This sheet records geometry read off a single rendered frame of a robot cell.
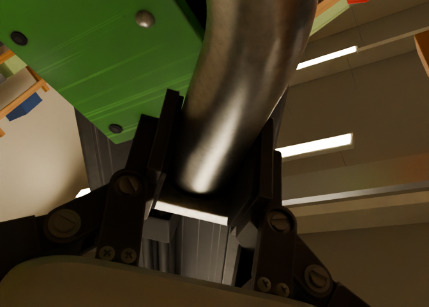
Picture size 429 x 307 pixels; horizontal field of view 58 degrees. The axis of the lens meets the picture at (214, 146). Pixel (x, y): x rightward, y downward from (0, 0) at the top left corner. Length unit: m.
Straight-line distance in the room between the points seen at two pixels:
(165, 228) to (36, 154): 6.71
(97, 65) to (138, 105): 0.04
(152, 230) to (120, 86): 0.13
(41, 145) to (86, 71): 6.85
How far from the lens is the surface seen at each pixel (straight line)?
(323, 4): 3.18
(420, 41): 0.79
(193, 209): 0.16
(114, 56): 0.25
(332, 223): 4.70
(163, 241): 0.35
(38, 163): 7.02
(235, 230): 0.16
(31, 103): 6.50
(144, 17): 0.23
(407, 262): 4.35
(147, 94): 0.27
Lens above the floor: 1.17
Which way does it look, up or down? 27 degrees up
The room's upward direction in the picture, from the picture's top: 150 degrees clockwise
